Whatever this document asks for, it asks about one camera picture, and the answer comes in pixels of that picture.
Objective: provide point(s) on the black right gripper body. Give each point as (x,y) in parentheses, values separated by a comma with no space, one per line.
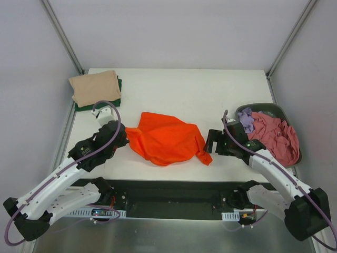
(219,142)

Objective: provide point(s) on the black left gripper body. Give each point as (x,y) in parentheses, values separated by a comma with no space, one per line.
(120,136)

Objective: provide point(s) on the orange t-shirt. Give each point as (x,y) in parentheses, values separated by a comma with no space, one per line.
(164,140)

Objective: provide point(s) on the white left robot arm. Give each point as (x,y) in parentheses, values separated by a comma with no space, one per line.
(33,213)

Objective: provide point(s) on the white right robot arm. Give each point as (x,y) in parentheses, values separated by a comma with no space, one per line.
(304,210)

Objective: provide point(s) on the lavender crumpled t-shirt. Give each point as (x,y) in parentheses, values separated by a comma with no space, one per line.
(246,119)

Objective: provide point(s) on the folded beige t-shirt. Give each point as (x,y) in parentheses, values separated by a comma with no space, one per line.
(91,88)

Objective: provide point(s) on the pink crumpled t-shirt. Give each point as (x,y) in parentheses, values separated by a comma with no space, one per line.
(278,137)

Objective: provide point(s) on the grey-green plastic laundry bin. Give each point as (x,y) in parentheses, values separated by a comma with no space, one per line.
(269,109)

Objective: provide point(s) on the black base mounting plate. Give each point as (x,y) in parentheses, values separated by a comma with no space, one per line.
(185,200)

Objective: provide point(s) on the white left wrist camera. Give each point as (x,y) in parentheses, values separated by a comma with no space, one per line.
(104,115)

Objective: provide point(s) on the white slotted cable duct right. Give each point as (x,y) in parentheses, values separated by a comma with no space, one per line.
(231,216)

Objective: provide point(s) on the white slotted cable duct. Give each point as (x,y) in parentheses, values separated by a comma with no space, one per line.
(90,212)
(231,216)

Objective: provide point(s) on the white slotted cable duct left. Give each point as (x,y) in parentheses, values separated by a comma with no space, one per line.
(90,212)

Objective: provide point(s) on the aluminium frame rail right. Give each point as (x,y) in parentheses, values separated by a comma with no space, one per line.
(310,5)

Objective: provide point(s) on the aluminium frame rail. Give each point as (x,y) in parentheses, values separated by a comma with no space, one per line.
(310,5)
(46,5)

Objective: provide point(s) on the aluminium frame rail left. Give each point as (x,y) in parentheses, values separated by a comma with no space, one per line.
(46,5)

